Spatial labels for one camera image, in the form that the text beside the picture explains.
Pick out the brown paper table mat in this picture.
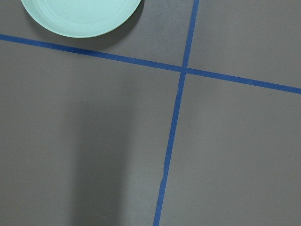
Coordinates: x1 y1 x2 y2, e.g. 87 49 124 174
0 0 301 226

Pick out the light green plate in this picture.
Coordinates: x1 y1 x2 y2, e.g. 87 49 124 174
21 0 141 38

